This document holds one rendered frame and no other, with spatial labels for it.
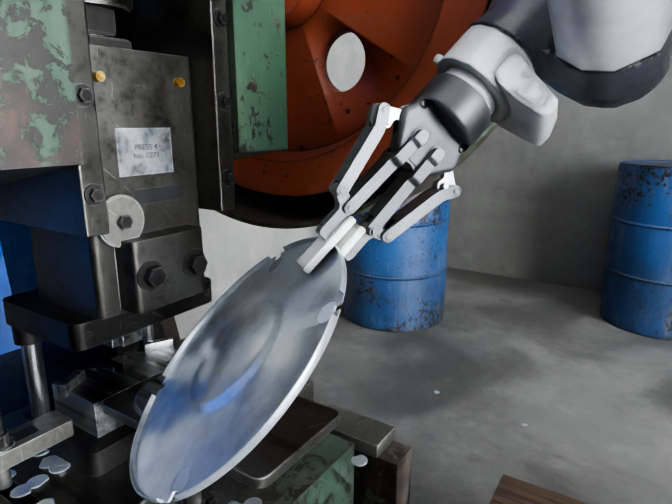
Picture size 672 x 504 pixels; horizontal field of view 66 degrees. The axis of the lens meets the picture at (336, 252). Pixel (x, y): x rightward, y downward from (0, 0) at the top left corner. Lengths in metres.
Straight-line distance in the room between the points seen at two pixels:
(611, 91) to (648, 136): 3.13
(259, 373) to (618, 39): 0.40
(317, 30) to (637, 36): 0.54
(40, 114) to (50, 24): 0.07
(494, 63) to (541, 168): 3.24
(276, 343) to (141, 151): 0.27
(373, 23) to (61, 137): 0.51
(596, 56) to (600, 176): 3.21
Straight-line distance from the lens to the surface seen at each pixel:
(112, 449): 0.69
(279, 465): 0.53
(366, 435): 0.82
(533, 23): 0.56
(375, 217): 0.51
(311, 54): 0.91
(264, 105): 0.68
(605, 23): 0.49
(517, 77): 0.53
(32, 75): 0.51
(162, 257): 0.60
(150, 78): 0.63
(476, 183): 3.88
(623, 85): 0.54
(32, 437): 0.70
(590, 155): 3.71
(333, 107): 0.88
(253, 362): 0.47
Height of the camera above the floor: 1.10
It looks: 14 degrees down
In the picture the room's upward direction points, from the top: straight up
